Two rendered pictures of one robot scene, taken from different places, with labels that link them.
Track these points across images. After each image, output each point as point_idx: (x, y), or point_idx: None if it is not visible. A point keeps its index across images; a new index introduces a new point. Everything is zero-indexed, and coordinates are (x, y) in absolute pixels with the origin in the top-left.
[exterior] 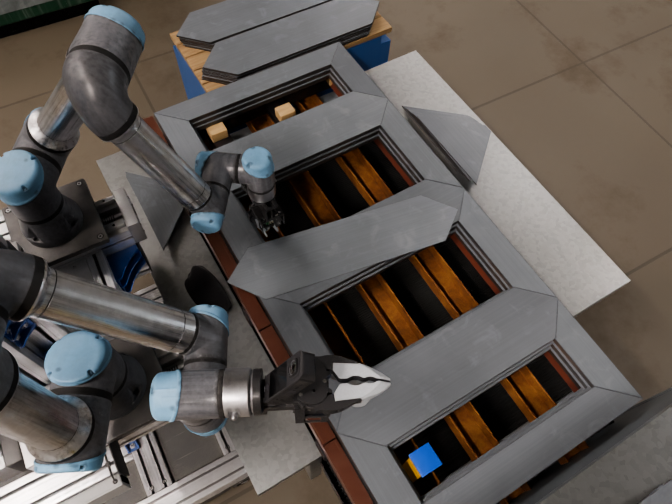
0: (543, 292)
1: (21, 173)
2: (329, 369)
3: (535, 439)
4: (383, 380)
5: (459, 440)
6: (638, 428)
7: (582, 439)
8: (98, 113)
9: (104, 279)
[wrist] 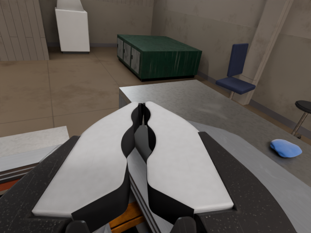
0: (52, 149)
1: None
2: (59, 231)
3: (136, 174)
4: (142, 105)
5: (122, 230)
6: (143, 121)
7: (139, 154)
8: None
9: None
